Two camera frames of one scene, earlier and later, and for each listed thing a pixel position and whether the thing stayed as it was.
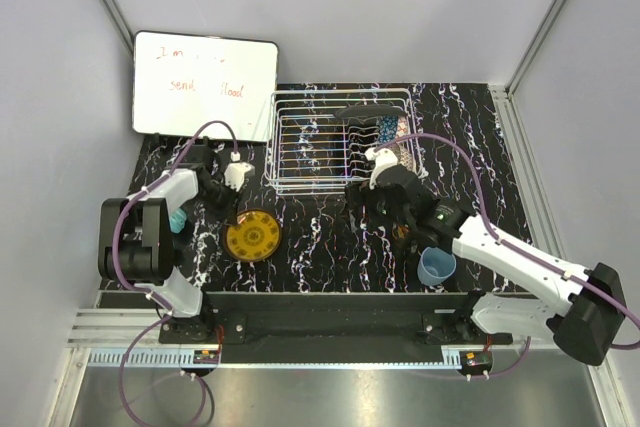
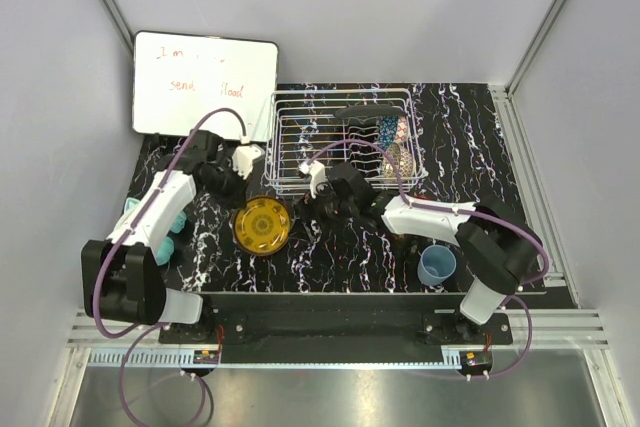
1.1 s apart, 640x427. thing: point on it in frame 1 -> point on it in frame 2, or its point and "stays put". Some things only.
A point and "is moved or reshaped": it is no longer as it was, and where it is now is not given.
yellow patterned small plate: x=255 y=237 is moved or reshaped
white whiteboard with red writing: x=181 y=82 stays put
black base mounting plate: x=402 y=326 stays put
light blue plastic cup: x=435 y=265 stays put
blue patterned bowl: x=388 y=125 stays put
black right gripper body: x=376 y=207 -> x=326 y=208
